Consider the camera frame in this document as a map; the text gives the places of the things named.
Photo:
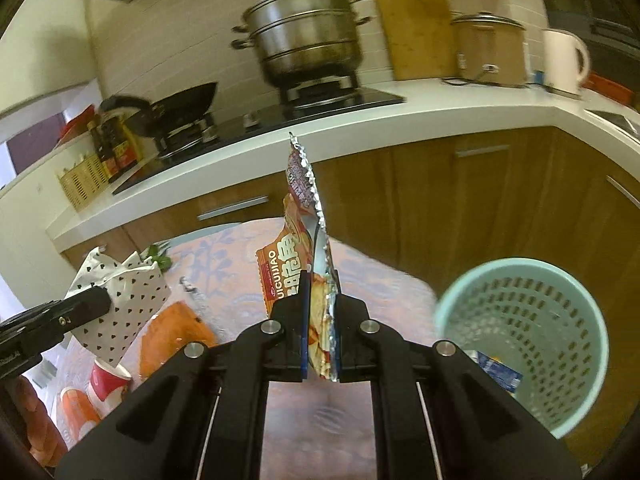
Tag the red paper cup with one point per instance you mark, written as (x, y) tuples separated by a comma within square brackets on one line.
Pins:
[(108, 385)]

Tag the white electric kettle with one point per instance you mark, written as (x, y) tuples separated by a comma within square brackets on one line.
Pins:
[(567, 62)]

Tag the green vegetable stalk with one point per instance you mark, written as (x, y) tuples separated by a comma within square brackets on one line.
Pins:
[(158, 253)]

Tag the orange paper cup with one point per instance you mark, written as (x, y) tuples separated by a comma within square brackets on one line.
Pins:
[(78, 413)]

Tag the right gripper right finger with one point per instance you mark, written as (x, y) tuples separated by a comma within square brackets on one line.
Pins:
[(436, 414)]

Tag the blue wrapper in basket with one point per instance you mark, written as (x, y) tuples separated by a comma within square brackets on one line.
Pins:
[(505, 376)]

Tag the orange snack bag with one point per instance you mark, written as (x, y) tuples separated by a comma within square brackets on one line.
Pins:
[(299, 263)]

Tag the black gas stove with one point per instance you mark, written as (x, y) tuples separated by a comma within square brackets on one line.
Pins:
[(181, 140)]

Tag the dark sauce bottles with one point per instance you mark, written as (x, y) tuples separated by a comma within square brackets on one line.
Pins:
[(114, 144)]

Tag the white patterned paper bag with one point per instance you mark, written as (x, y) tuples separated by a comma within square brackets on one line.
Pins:
[(137, 289)]

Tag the steel steamer pot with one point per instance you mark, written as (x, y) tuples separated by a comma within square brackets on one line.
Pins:
[(302, 40)]

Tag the brown slow cooker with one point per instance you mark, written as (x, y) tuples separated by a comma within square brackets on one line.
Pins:
[(490, 49)]

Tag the teal plastic trash basket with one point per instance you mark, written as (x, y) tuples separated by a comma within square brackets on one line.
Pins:
[(538, 320)]

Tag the black wok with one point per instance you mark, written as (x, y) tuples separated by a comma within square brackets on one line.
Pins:
[(153, 119)]

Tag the woven basket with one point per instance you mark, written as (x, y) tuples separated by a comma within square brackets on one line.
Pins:
[(86, 180)]

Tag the left hand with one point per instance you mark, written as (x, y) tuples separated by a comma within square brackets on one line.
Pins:
[(45, 441)]

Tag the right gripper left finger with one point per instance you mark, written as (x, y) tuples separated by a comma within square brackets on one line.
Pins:
[(202, 414)]

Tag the red tray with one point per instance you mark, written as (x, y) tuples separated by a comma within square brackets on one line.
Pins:
[(611, 89)]

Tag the dark window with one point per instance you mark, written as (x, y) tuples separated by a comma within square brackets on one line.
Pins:
[(605, 24)]

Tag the wooden cutting board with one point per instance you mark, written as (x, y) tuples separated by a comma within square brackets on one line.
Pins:
[(419, 38)]

